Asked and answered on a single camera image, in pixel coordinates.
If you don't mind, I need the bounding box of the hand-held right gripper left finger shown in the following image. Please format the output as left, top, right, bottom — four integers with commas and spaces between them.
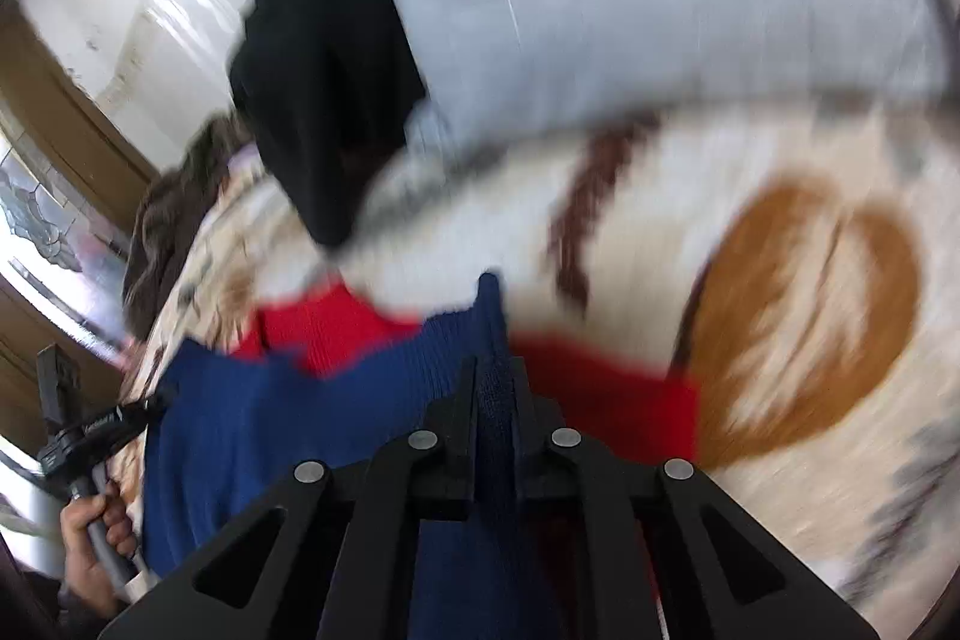
97, 355, 481, 640

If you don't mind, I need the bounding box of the brown fuzzy blanket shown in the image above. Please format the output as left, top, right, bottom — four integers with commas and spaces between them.
120, 115, 260, 341

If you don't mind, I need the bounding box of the wooden door with stained glass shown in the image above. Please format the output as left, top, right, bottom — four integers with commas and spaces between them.
0, 10, 158, 461

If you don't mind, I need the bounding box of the cream leaf print blanket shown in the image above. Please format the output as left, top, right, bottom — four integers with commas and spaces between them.
120, 85, 960, 626

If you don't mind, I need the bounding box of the person's left forearm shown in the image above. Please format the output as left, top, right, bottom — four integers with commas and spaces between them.
15, 572, 125, 640

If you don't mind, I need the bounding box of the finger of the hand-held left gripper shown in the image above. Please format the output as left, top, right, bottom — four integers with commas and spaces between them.
122, 385, 181, 442

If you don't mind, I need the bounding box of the person's left hand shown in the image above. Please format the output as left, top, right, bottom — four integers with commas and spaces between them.
58, 481, 145, 615

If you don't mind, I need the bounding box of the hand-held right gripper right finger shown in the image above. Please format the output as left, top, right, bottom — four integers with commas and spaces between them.
510, 359, 880, 640

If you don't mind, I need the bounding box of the black garment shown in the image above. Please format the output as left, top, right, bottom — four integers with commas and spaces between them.
229, 0, 428, 247

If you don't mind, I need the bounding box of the red and blue knit sweater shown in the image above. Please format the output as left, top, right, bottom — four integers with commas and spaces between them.
139, 271, 702, 640

